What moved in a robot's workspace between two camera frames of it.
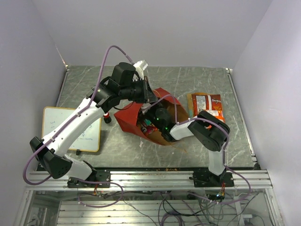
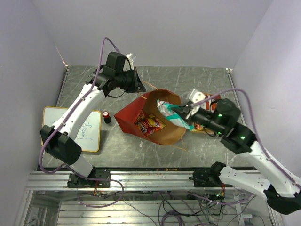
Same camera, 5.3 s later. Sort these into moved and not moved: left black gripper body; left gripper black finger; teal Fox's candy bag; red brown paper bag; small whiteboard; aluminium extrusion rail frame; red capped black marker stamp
Moved: teal Fox's candy bag; left black gripper body; left gripper black finger
Not moved: small whiteboard; red brown paper bag; aluminium extrusion rail frame; red capped black marker stamp
